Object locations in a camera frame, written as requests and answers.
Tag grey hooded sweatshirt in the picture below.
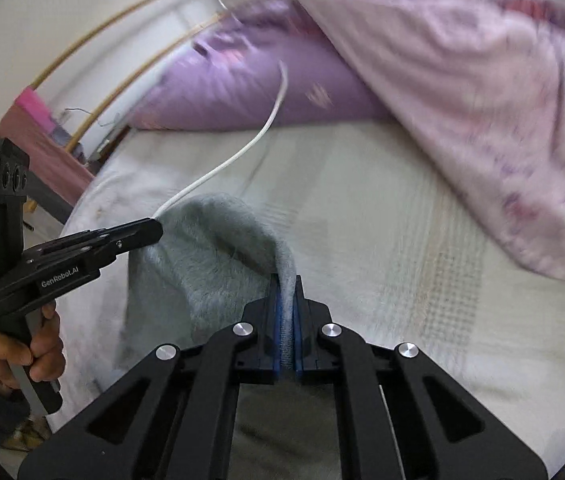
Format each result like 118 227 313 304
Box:
114 194 341 479

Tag person's left hand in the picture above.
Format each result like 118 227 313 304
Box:
0 302 66 396

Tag dark red bedside table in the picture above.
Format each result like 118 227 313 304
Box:
0 87 94 224

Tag wooden bed headboard rails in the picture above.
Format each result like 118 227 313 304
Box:
28 0 220 158

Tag purple pillow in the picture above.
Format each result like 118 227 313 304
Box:
128 0 390 131

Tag pink floral quilt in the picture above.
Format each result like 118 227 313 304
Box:
241 0 565 282

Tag white charging cable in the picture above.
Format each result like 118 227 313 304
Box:
154 58 290 219

